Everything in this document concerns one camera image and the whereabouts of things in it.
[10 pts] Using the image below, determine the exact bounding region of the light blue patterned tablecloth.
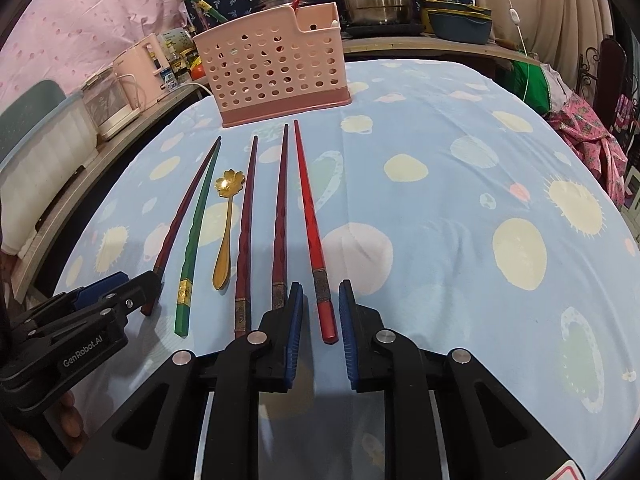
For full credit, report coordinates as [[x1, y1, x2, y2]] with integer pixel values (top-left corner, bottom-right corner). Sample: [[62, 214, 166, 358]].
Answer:
[[58, 60, 639, 479]]

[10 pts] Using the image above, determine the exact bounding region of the dark teal lunch box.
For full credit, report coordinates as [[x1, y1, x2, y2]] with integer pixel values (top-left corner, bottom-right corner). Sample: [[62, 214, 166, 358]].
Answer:
[[421, 0, 492, 44]]

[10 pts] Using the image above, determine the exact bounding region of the condiment bottles group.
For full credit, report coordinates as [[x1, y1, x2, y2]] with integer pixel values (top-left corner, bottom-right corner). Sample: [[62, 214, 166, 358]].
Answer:
[[157, 28, 198, 84]]

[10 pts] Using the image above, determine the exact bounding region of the green bag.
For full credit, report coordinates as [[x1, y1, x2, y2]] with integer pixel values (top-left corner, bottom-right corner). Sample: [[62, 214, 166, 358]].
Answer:
[[504, 61, 551, 116]]

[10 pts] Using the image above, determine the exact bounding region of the white power cord switch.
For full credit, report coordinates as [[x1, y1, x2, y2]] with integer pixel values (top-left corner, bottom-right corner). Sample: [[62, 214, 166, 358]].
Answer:
[[508, 0, 530, 102]]

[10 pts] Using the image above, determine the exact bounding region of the pink perforated utensil holder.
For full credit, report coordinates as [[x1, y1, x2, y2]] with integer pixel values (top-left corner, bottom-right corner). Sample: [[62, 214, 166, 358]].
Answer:
[[194, 2, 352, 128]]

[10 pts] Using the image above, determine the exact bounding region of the dark wooden chair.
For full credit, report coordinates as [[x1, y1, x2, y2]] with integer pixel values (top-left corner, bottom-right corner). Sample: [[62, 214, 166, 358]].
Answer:
[[576, 36, 627, 129]]

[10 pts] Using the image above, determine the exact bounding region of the green chopstick gold band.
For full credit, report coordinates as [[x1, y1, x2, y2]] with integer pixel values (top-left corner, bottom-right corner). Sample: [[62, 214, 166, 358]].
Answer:
[[174, 136, 221, 338]]

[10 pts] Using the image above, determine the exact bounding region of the dark red chopstick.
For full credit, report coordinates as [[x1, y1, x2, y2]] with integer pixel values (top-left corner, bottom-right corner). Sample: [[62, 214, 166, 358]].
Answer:
[[141, 135, 222, 317], [234, 136, 258, 338], [271, 124, 290, 310]]

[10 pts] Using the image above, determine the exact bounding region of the gold flower spoon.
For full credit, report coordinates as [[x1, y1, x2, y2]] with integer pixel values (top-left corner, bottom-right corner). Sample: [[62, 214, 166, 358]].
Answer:
[[213, 169, 245, 290]]

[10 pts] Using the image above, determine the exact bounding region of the white ribbed storage bin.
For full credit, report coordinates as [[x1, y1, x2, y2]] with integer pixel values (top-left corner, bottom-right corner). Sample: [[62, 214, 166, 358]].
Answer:
[[1, 79, 98, 255]]

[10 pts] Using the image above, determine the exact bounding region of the pink dotted curtain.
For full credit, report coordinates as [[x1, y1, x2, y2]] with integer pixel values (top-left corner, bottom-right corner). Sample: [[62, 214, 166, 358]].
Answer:
[[1, 0, 186, 108]]

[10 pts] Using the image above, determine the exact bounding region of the beige curtain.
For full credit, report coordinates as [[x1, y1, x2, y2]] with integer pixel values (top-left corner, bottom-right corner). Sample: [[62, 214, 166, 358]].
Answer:
[[476, 0, 613, 87]]

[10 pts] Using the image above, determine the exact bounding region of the person's left hand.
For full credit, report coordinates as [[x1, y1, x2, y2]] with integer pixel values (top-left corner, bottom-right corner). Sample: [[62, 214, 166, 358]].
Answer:
[[9, 391, 88, 462]]

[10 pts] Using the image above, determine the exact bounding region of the pink floral cloth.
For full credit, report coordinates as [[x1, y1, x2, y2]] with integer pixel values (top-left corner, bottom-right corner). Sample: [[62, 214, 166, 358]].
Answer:
[[547, 94, 627, 207]]

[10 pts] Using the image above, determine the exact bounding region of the pink kettle appliance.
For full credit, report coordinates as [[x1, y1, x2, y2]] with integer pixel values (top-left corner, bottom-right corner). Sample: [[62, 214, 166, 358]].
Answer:
[[112, 35, 169, 112]]

